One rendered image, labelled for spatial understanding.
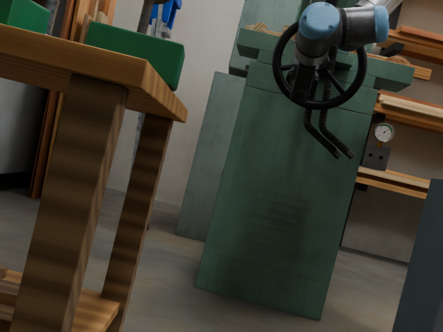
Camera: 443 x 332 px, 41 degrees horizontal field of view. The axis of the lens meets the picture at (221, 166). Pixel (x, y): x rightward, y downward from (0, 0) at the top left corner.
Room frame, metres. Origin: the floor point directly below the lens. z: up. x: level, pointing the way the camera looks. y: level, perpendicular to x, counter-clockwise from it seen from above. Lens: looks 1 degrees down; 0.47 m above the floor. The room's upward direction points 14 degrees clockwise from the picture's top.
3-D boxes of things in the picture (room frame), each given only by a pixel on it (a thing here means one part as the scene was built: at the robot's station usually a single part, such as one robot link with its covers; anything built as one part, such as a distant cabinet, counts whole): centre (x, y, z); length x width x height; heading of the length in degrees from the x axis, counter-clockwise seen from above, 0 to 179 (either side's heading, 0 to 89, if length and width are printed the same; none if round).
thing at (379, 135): (1.92, -0.48, 0.65); 0.06 x 0.04 x 0.08; 85
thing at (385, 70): (2.04, -0.25, 0.87); 0.61 x 0.30 x 0.06; 85
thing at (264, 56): (2.09, -0.24, 0.82); 0.40 x 0.21 x 0.04; 85
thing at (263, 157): (2.27, -0.25, 0.35); 0.58 x 0.45 x 0.71; 175
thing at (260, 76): (2.27, -0.25, 0.76); 0.57 x 0.45 x 0.09; 175
